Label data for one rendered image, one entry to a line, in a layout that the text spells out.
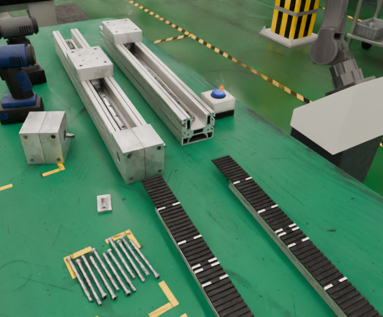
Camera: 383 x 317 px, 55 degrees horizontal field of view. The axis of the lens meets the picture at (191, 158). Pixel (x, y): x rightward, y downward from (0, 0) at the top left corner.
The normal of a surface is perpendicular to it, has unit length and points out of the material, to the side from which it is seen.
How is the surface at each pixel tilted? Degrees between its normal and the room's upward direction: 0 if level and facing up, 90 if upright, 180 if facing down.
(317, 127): 90
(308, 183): 0
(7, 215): 0
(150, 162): 90
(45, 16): 90
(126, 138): 0
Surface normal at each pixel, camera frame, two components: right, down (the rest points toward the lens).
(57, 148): 0.09, 0.61
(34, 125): 0.04, -0.79
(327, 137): -0.86, 0.29
